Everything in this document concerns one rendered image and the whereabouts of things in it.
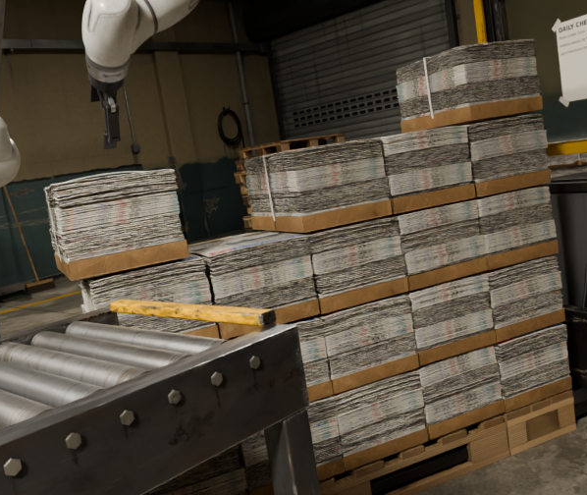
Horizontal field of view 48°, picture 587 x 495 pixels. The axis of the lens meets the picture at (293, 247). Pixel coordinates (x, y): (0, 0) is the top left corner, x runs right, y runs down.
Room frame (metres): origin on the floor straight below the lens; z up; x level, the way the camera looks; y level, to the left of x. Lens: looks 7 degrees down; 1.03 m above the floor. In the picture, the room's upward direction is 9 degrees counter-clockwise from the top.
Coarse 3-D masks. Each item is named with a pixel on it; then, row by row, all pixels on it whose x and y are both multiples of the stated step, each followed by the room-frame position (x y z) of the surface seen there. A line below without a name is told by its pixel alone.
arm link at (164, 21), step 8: (152, 0) 1.37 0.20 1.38; (160, 0) 1.38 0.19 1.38; (168, 0) 1.39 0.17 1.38; (176, 0) 1.40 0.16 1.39; (184, 0) 1.42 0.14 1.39; (192, 0) 1.45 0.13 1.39; (152, 8) 1.37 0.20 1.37; (160, 8) 1.38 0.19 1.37; (168, 8) 1.39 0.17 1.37; (176, 8) 1.41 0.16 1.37; (184, 8) 1.43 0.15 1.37; (192, 8) 1.46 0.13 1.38; (160, 16) 1.39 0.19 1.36; (168, 16) 1.40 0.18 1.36; (176, 16) 1.42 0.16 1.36; (184, 16) 1.45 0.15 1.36; (160, 24) 1.40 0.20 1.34; (168, 24) 1.42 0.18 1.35
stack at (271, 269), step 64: (192, 256) 1.70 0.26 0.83; (256, 256) 1.72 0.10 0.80; (320, 256) 1.80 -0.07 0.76; (384, 256) 1.88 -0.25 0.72; (448, 256) 1.95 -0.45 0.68; (128, 320) 1.58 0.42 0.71; (192, 320) 1.64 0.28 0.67; (320, 320) 1.78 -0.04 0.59; (384, 320) 1.85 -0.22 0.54; (448, 320) 1.94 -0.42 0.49; (384, 384) 1.85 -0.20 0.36; (448, 384) 1.93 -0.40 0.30; (256, 448) 1.69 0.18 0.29; (320, 448) 1.76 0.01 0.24; (448, 448) 1.92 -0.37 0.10
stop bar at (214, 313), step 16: (112, 304) 1.24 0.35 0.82; (128, 304) 1.20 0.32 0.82; (144, 304) 1.16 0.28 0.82; (160, 304) 1.13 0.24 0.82; (176, 304) 1.11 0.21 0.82; (192, 304) 1.09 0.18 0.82; (208, 320) 1.03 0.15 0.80; (224, 320) 1.00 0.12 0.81; (240, 320) 0.97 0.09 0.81; (256, 320) 0.94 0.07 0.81; (272, 320) 0.95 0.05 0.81
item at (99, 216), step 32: (64, 192) 1.53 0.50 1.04; (96, 192) 1.56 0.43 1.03; (128, 192) 1.59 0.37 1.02; (160, 192) 1.63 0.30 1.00; (64, 224) 1.55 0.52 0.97; (96, 224) 1.56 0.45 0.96; (128, 224) 1.59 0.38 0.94; (160, 224) 1.62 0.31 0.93; (64, 256) 1.61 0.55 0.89; (96, 256) 1.56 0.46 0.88
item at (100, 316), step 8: (88, 312) 1.28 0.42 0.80; (96, 312) 1.27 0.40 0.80; (104, 312) 1.26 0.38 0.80; (112, 312) 1.27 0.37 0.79; (64, 320) 1.24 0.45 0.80; (72, 320) 1.23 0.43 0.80; (80, 320) 1.22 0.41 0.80; (88, 320) 1.23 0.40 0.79; (96, 320) 1.25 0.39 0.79; (104, 320) 1.26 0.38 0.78; (112, 320) 1.27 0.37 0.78; (40, 328) 1.20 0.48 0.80; (48, 328) 1.18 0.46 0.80; (56, 328) 1.19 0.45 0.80; (64, 328) 1.20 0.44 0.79; (8, 336) 1.17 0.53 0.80; (16, 336) 1.16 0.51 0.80; (24, 336) 1.15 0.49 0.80; (32, 336) 1.16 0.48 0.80; (0, 344) 1.12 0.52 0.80; (24, 344) 1.15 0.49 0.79
